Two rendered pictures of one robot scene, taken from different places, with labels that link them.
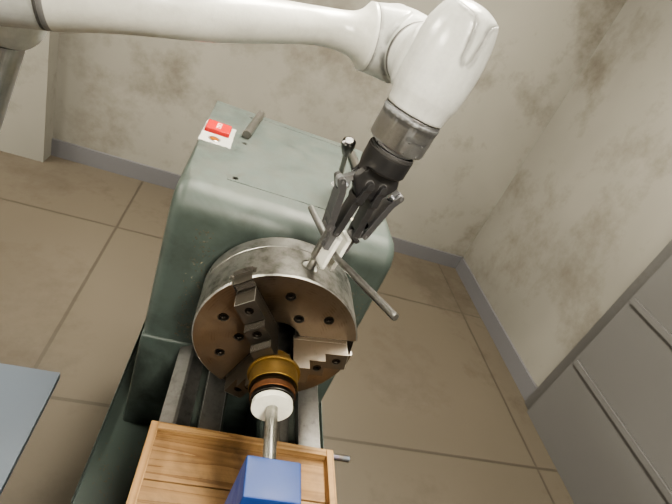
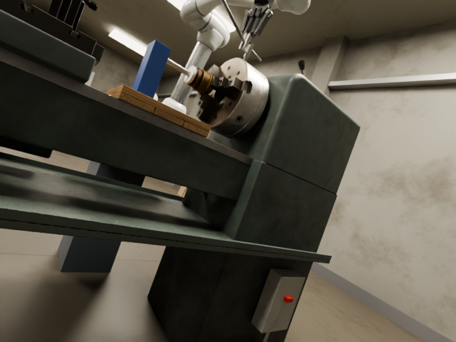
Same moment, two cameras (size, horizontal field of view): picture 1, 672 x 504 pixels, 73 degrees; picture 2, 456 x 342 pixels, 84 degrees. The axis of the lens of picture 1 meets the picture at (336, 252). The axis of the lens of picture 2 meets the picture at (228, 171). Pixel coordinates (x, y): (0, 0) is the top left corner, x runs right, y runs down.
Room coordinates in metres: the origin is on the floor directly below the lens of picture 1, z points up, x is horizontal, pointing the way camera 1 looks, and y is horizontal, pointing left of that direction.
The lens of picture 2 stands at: (0.43, -1.01, 0.78)
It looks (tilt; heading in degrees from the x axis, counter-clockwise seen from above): 0 degrees down; 70
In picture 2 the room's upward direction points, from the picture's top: 20 degrees clockwise
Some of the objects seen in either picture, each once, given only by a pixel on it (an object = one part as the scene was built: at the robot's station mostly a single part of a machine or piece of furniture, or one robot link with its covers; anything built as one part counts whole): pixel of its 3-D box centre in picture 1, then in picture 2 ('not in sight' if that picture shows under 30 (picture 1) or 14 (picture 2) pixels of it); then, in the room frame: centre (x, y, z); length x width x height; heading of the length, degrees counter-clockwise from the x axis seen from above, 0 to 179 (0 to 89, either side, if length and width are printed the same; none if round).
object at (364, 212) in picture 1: (365, 210); (257, 22); (0.69, -0.02, 1.39); 0.04 x 0.01 x 0.11; 34
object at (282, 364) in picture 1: (273, 380); (201, 81); (0.57, 0.01, 1.08); 0.09 x 0.09 x 0.09; 17
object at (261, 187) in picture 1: (272, 226); (282, 136); (1.09, 0.19, 1.06); 0.59 x 0.48 x 0.39; 17
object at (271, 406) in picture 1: (270, 436); (177, 66); (0.46, -0.03, 1.08); 0.13 x 0.07 x 0.07; 17
